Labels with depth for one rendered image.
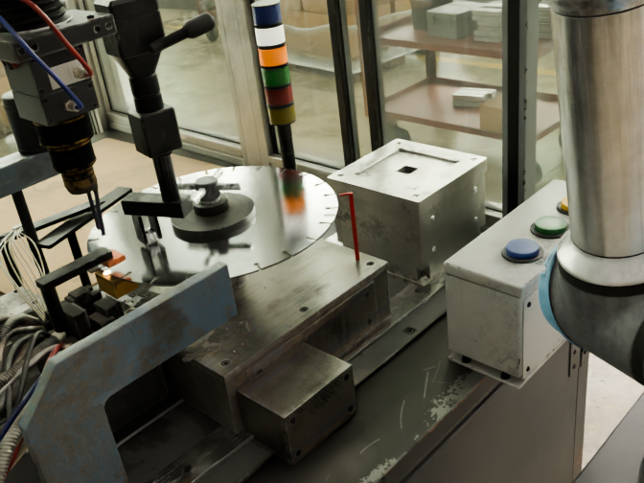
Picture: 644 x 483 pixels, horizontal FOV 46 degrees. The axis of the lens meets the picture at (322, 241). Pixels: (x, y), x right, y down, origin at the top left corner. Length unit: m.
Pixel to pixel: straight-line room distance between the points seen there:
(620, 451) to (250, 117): 1.01
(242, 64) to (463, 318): 0.80
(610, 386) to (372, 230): 1.15
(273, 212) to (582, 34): 0.49
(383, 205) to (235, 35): 0.58
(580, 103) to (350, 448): 0.47
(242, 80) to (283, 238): 0.71
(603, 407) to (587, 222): 1.40
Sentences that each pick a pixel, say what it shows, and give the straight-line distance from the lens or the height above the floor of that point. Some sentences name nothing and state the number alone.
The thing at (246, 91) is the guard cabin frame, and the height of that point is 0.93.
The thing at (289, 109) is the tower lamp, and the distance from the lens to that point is 1.24.
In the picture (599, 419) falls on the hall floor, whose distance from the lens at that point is 2.08.
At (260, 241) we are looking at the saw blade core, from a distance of 0.93.
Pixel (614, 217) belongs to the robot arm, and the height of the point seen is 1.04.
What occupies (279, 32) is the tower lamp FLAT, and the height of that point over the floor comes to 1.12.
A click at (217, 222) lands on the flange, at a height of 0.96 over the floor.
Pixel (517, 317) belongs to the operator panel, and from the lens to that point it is 0.92.
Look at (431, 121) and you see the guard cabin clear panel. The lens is 1.31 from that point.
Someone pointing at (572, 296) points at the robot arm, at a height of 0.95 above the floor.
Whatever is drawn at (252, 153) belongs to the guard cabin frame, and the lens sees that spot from 1.65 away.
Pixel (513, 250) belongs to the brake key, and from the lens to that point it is 0.95.
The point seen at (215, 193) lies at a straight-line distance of 0.98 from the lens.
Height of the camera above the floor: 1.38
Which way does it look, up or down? 29 degrees down
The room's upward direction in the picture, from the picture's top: 8 degrees counter-clockwise
